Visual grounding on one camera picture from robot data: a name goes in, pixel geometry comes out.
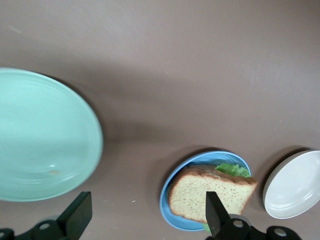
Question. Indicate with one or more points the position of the green lettuce leaf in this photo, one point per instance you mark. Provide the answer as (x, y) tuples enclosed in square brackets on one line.
[(232, 170)]

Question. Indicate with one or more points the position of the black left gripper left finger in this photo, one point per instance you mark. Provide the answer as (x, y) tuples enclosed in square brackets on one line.
[(65, 225)]

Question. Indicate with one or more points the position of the light green round plate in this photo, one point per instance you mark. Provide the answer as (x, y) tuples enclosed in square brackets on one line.
[(45, 137)]

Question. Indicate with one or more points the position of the brown bread slice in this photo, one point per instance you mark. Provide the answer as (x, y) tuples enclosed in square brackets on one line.
[(195, 197)]

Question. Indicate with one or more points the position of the blue round plate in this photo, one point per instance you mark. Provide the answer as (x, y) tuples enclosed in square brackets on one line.
[(166, 200)]

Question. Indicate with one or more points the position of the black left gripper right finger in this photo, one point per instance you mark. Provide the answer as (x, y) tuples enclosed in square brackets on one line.
[(225, 230)]

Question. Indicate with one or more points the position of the beige round plate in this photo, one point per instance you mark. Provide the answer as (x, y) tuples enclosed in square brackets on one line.
[(292, 187)]

